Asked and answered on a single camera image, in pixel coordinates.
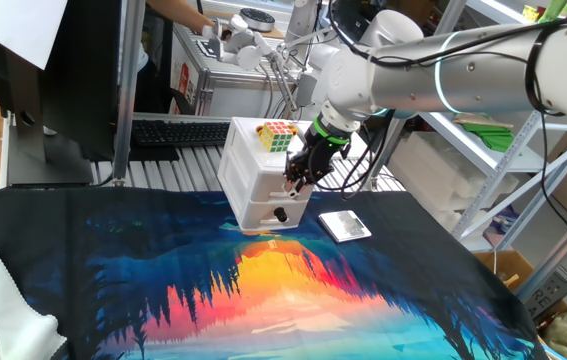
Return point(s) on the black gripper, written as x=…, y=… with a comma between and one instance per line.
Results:
x=320, y=160

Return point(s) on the white plastic drawer cabinet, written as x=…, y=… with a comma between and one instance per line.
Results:
x=243, y=150

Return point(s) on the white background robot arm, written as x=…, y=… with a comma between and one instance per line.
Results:
x=299, y=20

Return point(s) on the person's bare forearm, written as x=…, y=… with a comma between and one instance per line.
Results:
x=178, y=12

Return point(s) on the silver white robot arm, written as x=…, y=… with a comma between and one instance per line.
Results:
x=488, y=75

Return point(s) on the white drawer with black knob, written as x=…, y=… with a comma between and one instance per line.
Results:
x=258, y=212

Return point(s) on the open cardboard box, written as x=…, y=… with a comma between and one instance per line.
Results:
x=508, y=262

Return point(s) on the Rubik's cube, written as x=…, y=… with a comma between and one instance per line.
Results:
x=277, y=136

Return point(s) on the white digital scale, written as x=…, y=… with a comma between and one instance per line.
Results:
x=345, y=226

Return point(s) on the aluminium flight case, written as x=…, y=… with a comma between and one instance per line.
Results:
x=233, y=95

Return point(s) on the black keyboard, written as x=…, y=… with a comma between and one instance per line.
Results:
x=178, y=132

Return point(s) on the white teleoperation device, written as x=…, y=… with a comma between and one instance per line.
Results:
x=248, y=55

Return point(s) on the white foam blocks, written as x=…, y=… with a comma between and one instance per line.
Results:
x=443, y=175

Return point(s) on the sunset forest print tablecloth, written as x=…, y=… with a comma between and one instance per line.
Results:
x=163, y=260

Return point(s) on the black white fiducial marker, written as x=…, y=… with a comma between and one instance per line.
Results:
x=208, y=49

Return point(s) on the round black disc device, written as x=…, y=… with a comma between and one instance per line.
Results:
x=258, y=20

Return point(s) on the green folded cloth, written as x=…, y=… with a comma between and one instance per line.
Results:
x=490, y=137

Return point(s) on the person in light blue shirt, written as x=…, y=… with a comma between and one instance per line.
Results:
x=143, y=57

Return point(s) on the white metal shelf rack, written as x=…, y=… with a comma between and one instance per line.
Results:
x=513, y=160

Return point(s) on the black monitor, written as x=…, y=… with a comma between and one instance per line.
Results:
x=78, y=75

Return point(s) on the grey lettered sign plate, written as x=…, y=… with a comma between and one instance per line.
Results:
x=553, y=292

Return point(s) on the small yellow toy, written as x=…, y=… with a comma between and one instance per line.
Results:
x=530, y=13

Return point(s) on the crumpled yellowish plastic bag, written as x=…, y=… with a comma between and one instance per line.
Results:
x=558, y=335

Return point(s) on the green plastic bottle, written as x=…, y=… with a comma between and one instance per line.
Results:
x=553, y=10

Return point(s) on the white cloth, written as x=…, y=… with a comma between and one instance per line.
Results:
x=18, y=320

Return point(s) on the white paper sheet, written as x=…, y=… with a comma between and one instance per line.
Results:
x=18, y=25

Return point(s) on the aluminium frame post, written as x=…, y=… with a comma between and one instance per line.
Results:
x=128, y=90

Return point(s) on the slanted aluminium frame strut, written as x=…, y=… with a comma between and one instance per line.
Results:
x=558, y=250

